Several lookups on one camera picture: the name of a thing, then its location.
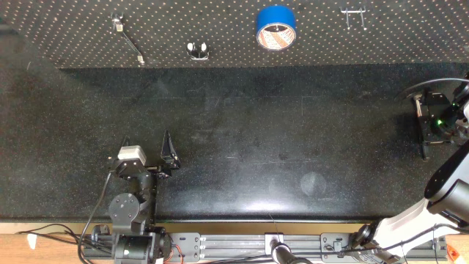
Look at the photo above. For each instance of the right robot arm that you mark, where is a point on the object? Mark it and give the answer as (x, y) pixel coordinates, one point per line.
(403, 227)

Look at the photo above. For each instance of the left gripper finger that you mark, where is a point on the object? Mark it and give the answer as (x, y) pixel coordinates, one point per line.
(169, 154)
(125, 142)

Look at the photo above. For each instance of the metal hook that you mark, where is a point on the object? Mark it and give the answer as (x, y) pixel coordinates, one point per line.
(115, 16)
(353, 11)

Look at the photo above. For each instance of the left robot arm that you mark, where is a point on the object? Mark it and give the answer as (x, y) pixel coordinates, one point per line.
(126, 212)

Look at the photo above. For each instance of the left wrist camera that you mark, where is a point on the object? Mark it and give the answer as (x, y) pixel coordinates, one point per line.
(132, 154)

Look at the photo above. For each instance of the roll of blue tape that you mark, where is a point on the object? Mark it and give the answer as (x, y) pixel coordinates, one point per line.
(275, 16)

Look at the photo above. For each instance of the black pegboard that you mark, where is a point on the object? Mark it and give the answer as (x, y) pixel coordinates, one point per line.
(220, 22)

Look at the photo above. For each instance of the mounting rail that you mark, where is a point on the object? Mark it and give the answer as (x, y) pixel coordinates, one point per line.
(238, 247)

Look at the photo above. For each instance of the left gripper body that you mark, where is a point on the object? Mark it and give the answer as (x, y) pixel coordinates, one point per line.
(157, 171)

